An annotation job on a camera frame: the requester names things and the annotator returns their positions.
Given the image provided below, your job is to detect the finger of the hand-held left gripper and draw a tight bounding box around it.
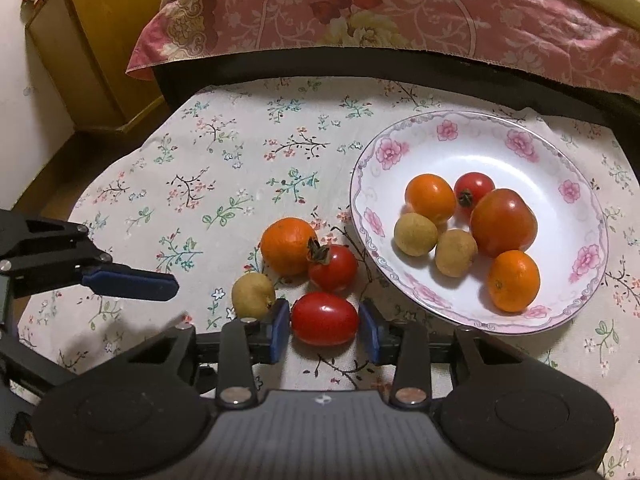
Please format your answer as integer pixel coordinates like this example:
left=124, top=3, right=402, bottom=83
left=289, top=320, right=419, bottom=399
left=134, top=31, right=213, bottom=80
left=0, top=209, right=180, bottom=303
left=0, top=332, right=76, bottom=396

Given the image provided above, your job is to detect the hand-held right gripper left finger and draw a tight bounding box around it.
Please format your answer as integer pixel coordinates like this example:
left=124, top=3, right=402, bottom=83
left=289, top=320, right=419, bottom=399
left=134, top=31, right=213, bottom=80
left=65, top=299, right=292, bottom=407

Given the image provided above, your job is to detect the pink floral bed sheet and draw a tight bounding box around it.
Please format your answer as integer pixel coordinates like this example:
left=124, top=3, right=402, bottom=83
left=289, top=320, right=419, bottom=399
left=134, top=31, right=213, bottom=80
left=125, top=0, right=640, bottom=111

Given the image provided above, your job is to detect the tan longan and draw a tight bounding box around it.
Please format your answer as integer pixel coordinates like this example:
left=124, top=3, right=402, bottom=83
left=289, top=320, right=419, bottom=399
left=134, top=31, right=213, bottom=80
left=434, top=229, right=479, bottom=278
left=393, top=212, right=439, bottom=257
left=231, top=272, right=277, bottom=319

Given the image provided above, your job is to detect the dark bed frame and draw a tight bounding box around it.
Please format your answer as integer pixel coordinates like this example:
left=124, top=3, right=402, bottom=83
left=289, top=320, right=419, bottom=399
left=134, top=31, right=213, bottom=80
left=152, top=47, right=640, bottom=128

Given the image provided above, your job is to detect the wooden desk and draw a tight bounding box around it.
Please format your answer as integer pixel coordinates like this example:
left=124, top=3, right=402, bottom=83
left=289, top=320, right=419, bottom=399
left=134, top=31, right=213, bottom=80
left=25, top=0, right=196, bottom=135

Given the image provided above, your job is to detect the floral sprig tablecloth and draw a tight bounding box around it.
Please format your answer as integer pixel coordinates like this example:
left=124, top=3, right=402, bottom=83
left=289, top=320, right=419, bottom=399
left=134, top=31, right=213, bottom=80
left=20, top=75, right=640, bottom=480

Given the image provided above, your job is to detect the red cherry tomato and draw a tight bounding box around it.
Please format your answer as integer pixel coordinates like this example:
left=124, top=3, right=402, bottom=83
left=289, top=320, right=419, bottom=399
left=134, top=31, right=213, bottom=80
left=454, top=172, right=496, bottom=218
left=291, top=291, right=360, bottom=347
left=306, top=237, right=359, bottom=293

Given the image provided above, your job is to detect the large red tomato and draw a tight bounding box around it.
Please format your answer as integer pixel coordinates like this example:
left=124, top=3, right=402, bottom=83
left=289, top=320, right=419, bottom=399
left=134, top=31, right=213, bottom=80
left=469, top=188, right=539, bottom=259

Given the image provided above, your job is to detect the small orange tangerine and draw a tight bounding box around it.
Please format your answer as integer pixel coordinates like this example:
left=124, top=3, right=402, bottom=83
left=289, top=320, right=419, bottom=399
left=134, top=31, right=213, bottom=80
left=260, top=217, right=319, bottom=277
left=487, top=250, right=542, bottom=313
left=404, top=173, right=457, bottom=226

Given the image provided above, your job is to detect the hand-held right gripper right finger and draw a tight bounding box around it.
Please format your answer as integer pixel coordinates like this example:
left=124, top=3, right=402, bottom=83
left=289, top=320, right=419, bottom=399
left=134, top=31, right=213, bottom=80
left=357, top=298, right=576, bottom=407

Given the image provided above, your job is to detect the white floral-rimmed plate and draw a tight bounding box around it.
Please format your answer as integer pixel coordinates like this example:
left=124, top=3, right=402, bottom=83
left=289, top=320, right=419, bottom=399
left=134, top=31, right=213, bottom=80
left=349, top=110, right=610, bottom=335

